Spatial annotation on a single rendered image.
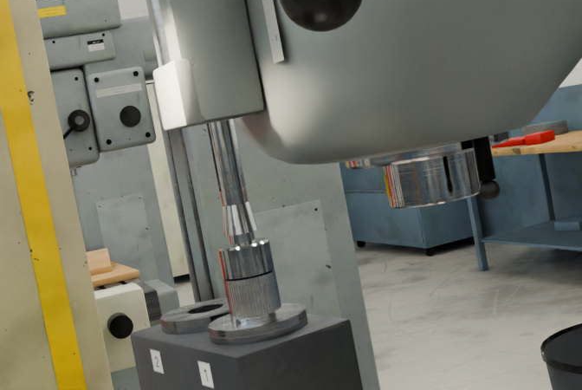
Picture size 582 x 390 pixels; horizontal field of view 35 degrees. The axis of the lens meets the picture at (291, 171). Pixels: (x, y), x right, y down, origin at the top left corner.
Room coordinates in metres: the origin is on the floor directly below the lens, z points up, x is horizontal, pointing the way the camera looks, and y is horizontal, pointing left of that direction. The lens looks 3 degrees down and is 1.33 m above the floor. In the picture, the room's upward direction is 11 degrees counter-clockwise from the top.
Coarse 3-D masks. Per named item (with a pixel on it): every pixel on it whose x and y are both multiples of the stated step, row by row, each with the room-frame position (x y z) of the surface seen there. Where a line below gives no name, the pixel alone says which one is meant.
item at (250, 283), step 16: (256, 256) 0.81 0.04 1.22; (224, 272) 0.82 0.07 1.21; (240, 272) 0.81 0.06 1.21; (256, 272) 0.81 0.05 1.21; (272, 272) 0.82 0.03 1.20; (240, 288) 0.81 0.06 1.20; (256, 288) 0.81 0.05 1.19; (272, 288) 0.82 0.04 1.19; (240, 304) 0.81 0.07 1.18; (256, 304) 0.81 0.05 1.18; (272, 304) 0.82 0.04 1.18; (240, 320) 0.82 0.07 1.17; (256, 320) 0.81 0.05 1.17
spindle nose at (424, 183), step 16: (432, 160) 0.46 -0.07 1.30; (448, 160) 0.46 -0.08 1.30; (464, 160) 0.46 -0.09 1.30; (400, 176) 0.47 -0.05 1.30; (416, 176) 0.46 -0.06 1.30; (432, 176) 0.46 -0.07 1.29; (448, 176) 0.46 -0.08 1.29; (464, 176) 0.46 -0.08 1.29; (400, 192) 0.47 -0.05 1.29; (416, 192) 0.46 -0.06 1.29; (432, 192) 0.46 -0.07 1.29; (448, 192) 0.46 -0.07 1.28; (464, 192) 0.46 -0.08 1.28; (400, 208) 0.47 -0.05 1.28
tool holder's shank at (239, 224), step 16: (208, 128) 0.83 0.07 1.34; (224, 128) 0.82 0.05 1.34; (224, 144) 0.82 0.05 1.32; (224, 160) 0.82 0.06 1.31; (240, 160) 0.83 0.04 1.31; (224, 176) 0.82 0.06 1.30; (240, 176) 0.83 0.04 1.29; (224, 192) 0.82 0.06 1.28; (240, 192) 0.82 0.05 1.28; (224, 208) 0.83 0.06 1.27; (240, 208) 0.82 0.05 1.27; (224, 224) 0.83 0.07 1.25; (240, 224) 0.82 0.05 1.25; (256, 224) 0.83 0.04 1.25; (240, 240) 0.82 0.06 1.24
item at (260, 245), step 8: (256, 240) 0.83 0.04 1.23; (264, 240) 0.83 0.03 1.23; (224, 248) 0.82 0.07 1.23; (232, 248) 0.81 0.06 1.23; (240, 248) 0.81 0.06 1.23; (248, 248) 0.81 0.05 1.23; (256, 248) 0.81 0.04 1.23; (264, 248) 0.82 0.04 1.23; (224, 256) 0.82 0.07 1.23; (232, 256) 0.81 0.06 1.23; (240, 256) 0.81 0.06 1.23; (248, 256) 0.81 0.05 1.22
